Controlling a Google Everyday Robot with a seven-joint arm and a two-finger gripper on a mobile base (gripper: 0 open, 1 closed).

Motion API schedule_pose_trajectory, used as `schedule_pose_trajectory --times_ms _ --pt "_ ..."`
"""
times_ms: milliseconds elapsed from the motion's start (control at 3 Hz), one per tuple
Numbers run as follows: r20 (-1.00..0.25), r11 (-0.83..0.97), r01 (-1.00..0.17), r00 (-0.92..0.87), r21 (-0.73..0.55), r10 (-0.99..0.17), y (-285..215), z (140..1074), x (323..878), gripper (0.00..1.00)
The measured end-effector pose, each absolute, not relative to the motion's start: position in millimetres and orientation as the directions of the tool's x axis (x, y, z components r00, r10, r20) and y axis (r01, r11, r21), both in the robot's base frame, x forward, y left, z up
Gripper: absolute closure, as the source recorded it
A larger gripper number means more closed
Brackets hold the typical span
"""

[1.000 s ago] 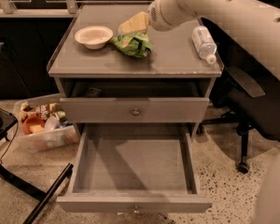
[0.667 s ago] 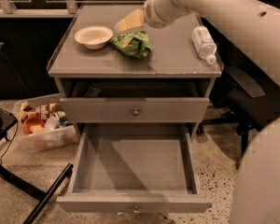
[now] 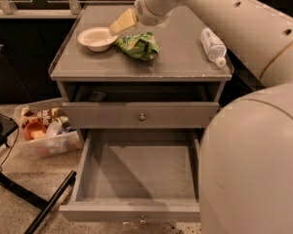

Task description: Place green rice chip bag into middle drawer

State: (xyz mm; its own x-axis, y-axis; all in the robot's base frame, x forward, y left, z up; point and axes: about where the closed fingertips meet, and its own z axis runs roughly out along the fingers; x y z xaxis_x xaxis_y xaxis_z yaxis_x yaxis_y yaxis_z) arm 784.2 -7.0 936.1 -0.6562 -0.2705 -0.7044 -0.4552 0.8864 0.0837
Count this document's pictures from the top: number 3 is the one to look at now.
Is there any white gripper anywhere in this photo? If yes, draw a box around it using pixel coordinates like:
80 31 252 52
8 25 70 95
109 0 182 35

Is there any green rice chip bag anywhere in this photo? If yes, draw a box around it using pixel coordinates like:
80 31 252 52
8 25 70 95
114 32 160 61

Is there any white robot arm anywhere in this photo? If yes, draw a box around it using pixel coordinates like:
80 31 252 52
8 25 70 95
135 0 293 234

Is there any grey drawer cabinet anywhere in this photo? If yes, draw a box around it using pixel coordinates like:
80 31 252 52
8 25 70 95
48 4 235 144

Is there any round top drawer knob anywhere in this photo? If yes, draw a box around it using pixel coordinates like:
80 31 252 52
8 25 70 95
139 113 147 122

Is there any round drawer knob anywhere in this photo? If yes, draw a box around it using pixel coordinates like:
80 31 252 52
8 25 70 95
139 113 147 122
139 215 147 224

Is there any closed grey top drawer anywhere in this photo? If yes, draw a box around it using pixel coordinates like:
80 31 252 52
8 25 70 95
63 102 219 129

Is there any open grey middle drawer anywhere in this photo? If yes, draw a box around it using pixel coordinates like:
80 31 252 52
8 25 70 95
60 129 200 222

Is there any round middle drawer knob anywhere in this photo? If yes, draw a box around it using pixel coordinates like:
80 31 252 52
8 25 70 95
139 215 147 224

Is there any white bowl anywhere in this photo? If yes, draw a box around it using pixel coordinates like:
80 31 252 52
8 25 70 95
77 27 118 52

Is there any clear plastic water bottle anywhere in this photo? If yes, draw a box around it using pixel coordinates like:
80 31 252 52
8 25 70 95
200 27 227 67

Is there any clear plastic storage bin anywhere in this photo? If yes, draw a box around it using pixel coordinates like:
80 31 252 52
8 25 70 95
14 98 83 160

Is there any orange cup in bin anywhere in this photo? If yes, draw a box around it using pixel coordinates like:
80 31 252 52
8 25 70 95
23 121 47 140

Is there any black stand base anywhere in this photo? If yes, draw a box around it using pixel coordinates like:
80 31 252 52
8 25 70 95
0 113 77 234

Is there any black cable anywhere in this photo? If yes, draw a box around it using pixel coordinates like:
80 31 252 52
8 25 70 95
0 44 21 173

